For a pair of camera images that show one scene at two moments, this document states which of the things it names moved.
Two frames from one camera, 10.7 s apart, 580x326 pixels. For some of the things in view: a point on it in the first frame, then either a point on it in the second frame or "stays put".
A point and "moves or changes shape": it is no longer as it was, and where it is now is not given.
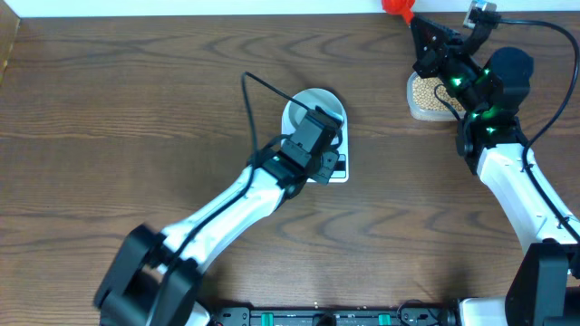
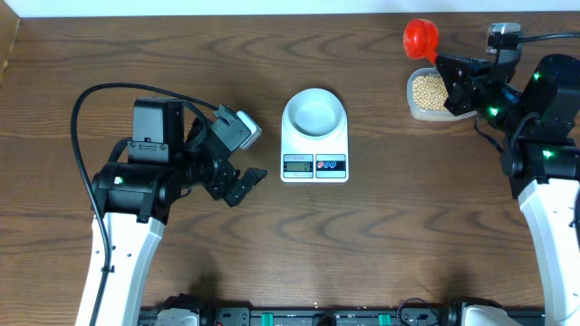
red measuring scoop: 401,7 moves or changes shape
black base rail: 337,316 stays put
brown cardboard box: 9,24 stays put
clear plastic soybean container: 428,115 stays put
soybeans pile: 423,92 stays put
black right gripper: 430,59 → 474,72
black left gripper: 327,158 → 227,172
